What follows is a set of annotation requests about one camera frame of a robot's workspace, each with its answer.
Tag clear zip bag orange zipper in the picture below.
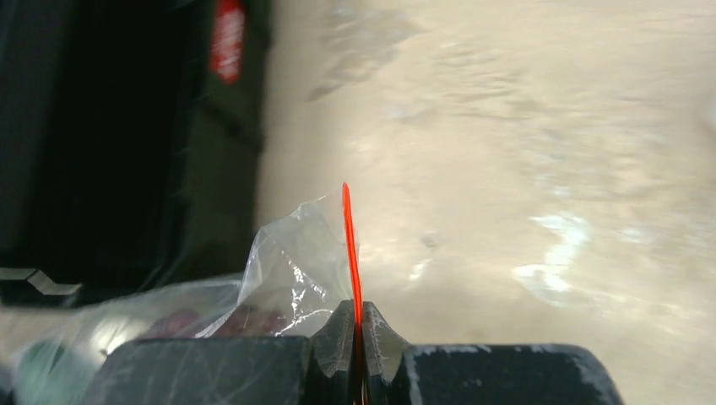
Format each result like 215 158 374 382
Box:
8 185 363 404

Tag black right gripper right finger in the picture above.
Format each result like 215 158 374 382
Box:
362 301 623 405

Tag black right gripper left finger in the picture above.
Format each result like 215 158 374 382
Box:
82 300 356 405

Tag dark red grapes bunch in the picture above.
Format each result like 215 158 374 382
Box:
138 305 287 338

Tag black plastic toolbox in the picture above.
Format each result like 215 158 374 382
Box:
1 1 272 308

